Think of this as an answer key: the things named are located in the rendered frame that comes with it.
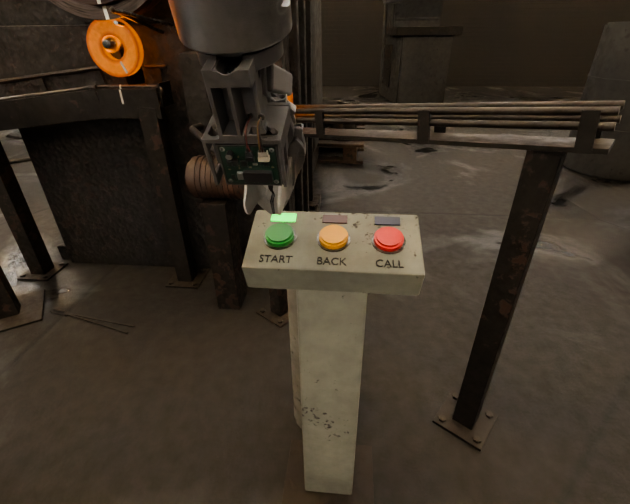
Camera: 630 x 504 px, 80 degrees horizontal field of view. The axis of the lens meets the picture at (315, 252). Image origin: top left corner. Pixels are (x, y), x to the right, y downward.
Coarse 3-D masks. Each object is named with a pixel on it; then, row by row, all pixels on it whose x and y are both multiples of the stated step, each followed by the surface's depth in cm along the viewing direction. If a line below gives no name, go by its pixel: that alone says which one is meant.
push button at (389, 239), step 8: (376, 232) 51; (384, 232) 51; (392, 232) 51; (400, 232) 51; (376, 240) 50; (384, 240) 50; (392, 240) 50; (400, 240) 50; (384, 248) 49; (392, 248) 49
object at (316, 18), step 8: (312, 0) 171; (320, 0) 202; (312, 8) 173; (320, 8) 204; (312, 16) 175; (320, 16) 206; (312, 24) 177; (320, 24) 208; (312, 32) 179; (320, 32) 209; (312, 40) 181; (320, 40) 211; (312, 48) 183; (320, 48) 213; (312, 56) 185; (320, 56) 215; (312, 64) 188; (320, 64) 217; (312, 72) 190; (320, 72) 219; (312, 80) 192; (320, 80) 221; (312, 88) 195; (320, 88) 224; (320, 96) 226
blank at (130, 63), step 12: (96, 24) 105; (108, 24) 105; (96, 36) 107; (120, 36) 106; (132, 36) 106; (96, 48) 108; (132, 48) 108; (96, 60) 110; (108, 60) 110; (120, 60) 109; (132, 60) 109; (108, 72) 111; (120, 72) 111; (132, 72) 111
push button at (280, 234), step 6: (270, 228) 52; (276, 228) 52; (282, 228) 52; (288, 228) 52; (270, 234) 51; (276, 234) 51; (282, 234) 51; (288, 234) 51; (270, 240) 51; (276, 240) 51; (282, 240) 51; (288, 240) 51; (276, 246) 51; (282, 246) 51
